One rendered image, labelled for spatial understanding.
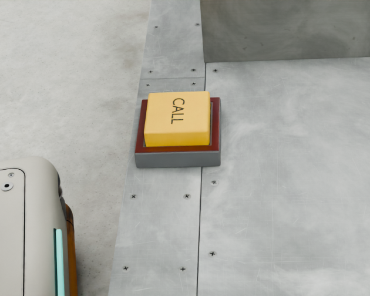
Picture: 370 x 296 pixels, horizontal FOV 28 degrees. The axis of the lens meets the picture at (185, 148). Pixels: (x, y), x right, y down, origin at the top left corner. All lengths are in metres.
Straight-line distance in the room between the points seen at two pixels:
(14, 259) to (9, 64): 1.06
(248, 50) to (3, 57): 1.60
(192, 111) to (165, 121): 0.03
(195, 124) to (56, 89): 1.50
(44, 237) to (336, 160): 0.79
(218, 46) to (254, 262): 0.28
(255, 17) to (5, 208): 0.79
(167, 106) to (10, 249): 0.72
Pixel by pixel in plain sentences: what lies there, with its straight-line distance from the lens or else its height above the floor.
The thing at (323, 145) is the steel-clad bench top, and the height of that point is 0.80.
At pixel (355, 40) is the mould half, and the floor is 0.82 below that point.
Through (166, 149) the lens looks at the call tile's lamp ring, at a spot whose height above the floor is 0.82.
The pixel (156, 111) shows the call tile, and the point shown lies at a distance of 0.70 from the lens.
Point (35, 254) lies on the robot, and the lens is 1.35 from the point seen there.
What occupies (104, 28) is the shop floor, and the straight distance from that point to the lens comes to 2.39.
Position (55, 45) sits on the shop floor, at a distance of 2.35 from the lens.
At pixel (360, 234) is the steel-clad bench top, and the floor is 0.80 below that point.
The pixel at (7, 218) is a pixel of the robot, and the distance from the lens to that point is 1.42.
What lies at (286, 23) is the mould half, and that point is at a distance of 0.79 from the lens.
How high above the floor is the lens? 1.28
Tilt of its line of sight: 42 degrees down
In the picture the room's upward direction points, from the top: 6 degrees counter-clockwise
